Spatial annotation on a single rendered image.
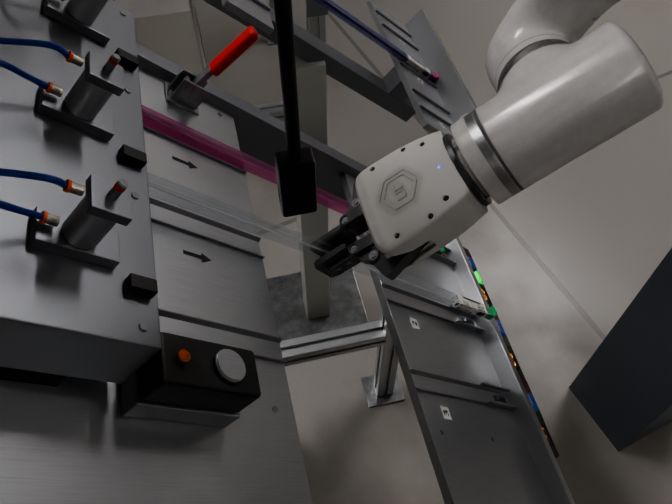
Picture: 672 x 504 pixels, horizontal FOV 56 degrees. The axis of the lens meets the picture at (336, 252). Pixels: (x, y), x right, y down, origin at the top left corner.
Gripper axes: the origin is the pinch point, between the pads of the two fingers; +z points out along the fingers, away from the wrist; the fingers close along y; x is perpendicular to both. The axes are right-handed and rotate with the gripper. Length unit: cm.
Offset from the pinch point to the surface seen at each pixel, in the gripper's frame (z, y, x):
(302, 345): 39, -23, 51
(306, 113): 9, -46, 22
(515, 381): -4.1, 9.3, 29.4
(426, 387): 0.8, 11.6, 13.0
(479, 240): 10, -61, 110
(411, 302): 0.2, 0.1, 15.9
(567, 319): -1, -31, 118
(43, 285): 2.2, 14.6, -30.0
